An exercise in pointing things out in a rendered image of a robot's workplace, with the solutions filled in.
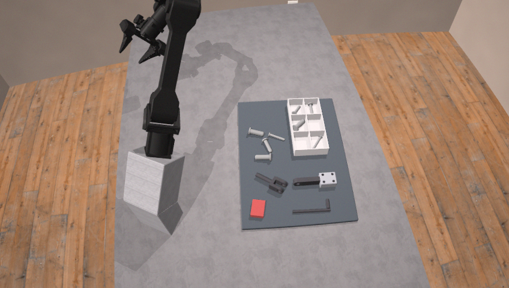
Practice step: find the grey metal clevis fork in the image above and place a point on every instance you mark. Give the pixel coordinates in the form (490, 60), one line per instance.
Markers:
(272, 185)

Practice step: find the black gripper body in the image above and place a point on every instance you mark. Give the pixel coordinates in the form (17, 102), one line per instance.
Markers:
(150, 31)

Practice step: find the white block with two dark holes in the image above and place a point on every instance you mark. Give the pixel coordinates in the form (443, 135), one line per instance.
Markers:
(327, 179)

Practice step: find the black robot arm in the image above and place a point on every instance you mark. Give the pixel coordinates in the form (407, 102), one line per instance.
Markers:
(163, 107)

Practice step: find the white headed pin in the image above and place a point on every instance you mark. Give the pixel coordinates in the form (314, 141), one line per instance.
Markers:
(263, 157)
(255, 132)

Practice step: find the white compartment tray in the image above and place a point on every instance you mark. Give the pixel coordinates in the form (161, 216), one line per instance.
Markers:
(305, 139)

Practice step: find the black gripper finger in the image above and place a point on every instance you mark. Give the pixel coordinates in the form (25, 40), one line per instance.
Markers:
(150, 53)
(126, 40)

